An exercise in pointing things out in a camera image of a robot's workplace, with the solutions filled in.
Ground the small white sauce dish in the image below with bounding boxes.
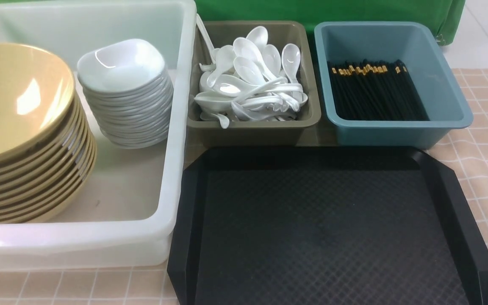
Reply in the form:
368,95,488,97
76,39,168,94

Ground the yellow noodle bowl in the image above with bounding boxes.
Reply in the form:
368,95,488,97
0,43,75,161

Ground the blue plastic chopstick bin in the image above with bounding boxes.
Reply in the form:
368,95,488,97
314,21,473,149

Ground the pink checkered tablecloth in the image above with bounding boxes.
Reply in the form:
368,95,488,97
0,68,488,305

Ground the stack of white dishes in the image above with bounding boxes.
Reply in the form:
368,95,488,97
77,68,174,149

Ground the large white plastic tub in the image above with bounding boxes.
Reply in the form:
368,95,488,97
0,0,196,272

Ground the pile of white soup spoons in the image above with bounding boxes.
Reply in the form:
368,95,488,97
193,16,309,129

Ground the bundle of black chopsticks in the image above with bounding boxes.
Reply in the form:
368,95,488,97
327,60,430,121

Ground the stack of yellow bowls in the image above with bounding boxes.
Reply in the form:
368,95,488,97
0,91,97,224

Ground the green cloth backdrop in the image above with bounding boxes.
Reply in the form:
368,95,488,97
0,0,466,46

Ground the olive plastic spoon bin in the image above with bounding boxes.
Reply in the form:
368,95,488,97
187,20,322,147

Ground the black plastic serving tray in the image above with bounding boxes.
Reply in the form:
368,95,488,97
168,147,488,305

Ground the white ceramic soup spoon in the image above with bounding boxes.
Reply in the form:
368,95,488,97
211,75,257,98

